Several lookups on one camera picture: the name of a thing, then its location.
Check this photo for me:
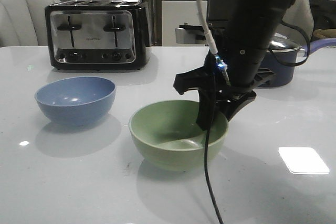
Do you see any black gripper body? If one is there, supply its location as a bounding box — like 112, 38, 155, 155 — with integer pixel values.
173, 50, 275, 120

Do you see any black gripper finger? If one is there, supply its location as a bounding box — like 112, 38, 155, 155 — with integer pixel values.
196, 89, 217, 130

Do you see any light green bowl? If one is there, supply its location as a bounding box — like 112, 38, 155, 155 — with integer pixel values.
129, 100, 228, 172

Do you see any blue bowl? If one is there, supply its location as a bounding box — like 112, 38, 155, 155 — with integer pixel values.
35, 76, 117, 126

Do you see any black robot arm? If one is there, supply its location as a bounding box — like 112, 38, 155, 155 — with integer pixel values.
174, 0, 295, 130

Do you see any dark blue saucepan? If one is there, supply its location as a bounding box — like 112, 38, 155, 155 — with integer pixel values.
258, 32, 336, 88

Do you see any glass lid with blue knob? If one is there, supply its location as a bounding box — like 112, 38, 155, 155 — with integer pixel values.
268, 33, 300, 52

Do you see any white drawer cabinet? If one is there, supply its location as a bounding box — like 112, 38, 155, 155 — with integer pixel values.
162, 0, 200, 46

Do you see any beige upholstered chair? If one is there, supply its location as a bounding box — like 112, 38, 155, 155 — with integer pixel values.
275, 0, 314, 46

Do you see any brown cushioned sofa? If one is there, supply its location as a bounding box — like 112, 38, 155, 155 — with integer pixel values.
313, 28, 336, 40

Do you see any black chrome toaster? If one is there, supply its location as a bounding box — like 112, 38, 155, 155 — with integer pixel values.
45, 0, 152, 70

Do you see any white armchair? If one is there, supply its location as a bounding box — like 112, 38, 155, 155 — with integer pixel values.
1, 0, 60, 47

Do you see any white cable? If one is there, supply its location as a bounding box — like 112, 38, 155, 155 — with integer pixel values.
195, 0, 219, 56

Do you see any black cable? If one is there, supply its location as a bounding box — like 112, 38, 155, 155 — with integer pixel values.
203, 71, 225, 224

